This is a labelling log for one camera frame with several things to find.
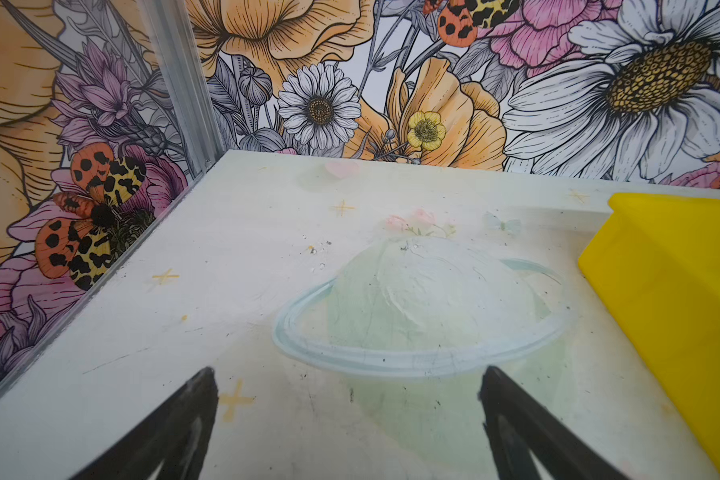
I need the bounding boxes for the yellow plastic bin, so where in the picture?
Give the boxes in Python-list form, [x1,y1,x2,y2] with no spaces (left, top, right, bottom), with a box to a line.
[578,193,720,473]

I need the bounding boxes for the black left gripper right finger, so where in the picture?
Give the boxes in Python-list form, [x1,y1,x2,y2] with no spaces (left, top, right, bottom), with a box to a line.
[478,366,627,480]

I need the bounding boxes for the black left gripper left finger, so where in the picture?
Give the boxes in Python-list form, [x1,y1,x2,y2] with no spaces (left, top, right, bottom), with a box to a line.
[73,367,219,479]

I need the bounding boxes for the aluminium corner post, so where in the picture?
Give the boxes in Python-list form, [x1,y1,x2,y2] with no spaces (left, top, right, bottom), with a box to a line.
[140,1,226,178]

